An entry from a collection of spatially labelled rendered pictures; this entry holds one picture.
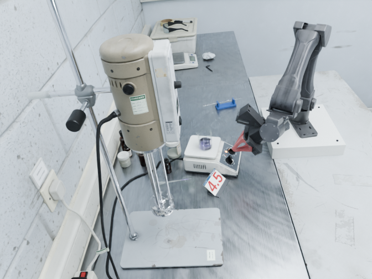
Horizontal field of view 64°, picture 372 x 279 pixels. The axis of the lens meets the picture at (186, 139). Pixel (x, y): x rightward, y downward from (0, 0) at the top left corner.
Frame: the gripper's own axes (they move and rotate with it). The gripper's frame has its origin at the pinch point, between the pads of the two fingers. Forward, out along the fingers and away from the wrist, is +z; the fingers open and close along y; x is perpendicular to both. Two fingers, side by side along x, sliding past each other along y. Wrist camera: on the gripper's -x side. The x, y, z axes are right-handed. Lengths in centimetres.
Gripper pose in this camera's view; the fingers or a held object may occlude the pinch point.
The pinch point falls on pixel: (234, 149)
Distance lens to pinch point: 104.0
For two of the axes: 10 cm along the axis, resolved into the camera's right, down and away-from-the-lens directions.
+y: -2.4, 6.2, -7.5
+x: 7.0, 6.4, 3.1
